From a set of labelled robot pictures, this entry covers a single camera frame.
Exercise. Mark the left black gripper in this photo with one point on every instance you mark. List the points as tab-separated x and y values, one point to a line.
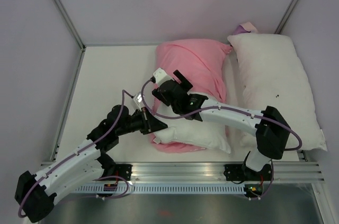
150	125

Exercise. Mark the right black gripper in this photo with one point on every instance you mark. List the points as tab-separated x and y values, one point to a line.
185	82

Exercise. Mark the pink pillowcase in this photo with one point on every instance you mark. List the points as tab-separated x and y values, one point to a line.
200	61

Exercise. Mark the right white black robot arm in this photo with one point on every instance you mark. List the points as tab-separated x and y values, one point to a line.
269	127

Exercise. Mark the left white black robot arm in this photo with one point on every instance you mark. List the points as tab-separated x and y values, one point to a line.
37	194

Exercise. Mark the pink purple cloth behind pillow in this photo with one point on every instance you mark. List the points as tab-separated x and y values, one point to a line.
247	27

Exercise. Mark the large white bare pillow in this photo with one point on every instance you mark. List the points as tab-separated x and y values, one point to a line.
271	74

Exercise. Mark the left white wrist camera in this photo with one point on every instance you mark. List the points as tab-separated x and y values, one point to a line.
137	101

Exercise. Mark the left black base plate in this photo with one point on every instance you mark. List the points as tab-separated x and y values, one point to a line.
123	170

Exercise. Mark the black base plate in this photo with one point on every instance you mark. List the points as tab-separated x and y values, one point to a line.
240	173
123	170

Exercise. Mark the white slotted cable duct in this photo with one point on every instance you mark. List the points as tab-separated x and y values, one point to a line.
91	188

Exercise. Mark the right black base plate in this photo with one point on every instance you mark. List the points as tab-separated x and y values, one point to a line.
240	173

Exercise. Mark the right aluminium corner post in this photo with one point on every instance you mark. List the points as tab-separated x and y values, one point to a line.
292	0

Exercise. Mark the aluminium corner post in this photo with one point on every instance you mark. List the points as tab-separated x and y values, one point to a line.
69	24
292	0

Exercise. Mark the aluminium mounting rail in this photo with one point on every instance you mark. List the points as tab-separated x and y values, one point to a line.
283	172

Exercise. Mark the left aluminium corner post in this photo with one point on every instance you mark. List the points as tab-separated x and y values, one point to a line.
69	24

